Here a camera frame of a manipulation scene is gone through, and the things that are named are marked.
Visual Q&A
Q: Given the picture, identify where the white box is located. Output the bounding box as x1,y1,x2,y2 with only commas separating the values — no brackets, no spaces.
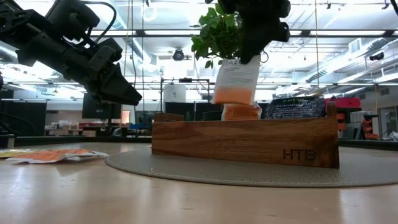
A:
164,84,187,103

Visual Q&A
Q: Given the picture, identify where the black monitor on stand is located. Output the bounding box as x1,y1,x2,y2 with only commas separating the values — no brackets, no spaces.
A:
81,92,123,138

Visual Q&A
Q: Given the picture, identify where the wooden tea organizer tray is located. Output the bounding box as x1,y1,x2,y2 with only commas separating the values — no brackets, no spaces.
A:
151,101,340,169

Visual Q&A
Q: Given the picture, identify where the yellow tea bag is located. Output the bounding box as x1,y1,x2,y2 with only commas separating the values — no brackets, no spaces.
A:
0,149,35,159

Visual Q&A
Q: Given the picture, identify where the green plant in black pot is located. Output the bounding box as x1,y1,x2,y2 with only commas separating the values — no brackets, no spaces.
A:
190,2,249,121

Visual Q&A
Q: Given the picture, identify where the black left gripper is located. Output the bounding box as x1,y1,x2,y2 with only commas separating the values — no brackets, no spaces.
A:
15,30,142,106

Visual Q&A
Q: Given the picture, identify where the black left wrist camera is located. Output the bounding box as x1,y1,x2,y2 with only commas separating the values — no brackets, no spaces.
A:
45,0,101,35

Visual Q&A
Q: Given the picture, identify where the dark blue tea bag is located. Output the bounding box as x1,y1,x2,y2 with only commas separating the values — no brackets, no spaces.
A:
266,96,326,119

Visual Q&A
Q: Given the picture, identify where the orange white tea bag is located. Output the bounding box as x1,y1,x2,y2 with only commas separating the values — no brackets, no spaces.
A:
221,102,263,121
211,55,261,106
5,148,109,165

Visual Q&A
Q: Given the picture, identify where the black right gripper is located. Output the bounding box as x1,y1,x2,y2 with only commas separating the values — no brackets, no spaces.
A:
217,0,292,65

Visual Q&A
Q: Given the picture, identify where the round grey table mat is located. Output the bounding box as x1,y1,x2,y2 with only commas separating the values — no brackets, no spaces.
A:
104,146,398,189

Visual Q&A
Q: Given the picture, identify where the black metal gantry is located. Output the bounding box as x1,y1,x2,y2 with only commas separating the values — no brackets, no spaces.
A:
160,77,211,121

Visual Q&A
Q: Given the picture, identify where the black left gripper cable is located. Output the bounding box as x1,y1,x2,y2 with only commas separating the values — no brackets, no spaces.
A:
79,0,118,44

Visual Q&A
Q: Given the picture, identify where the black ceiling spotlight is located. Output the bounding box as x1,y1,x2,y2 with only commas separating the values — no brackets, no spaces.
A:
172,48,185,62

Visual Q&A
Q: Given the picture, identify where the red storage bins shelf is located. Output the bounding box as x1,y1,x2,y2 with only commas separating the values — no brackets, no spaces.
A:
325,97,381,141

